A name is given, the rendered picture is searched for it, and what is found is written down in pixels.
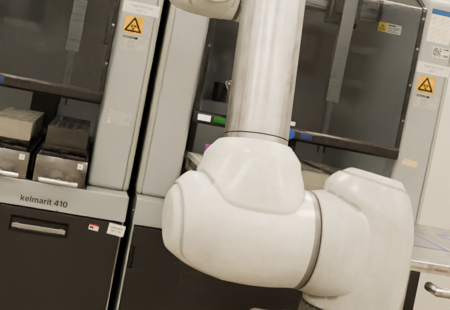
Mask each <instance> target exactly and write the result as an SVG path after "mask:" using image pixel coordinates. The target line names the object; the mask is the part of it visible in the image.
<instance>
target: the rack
mask: <svg viewBox="0 0 450 310"><path fill-rule="evenodd" d="M203 156H204V155H202V154H198V153H191V152H188V153H187V159H186V163H185V168H186V169H187V170H188V171H197V170H198V168H199V166H200V163H201V161H202V159H203Z"/></svg>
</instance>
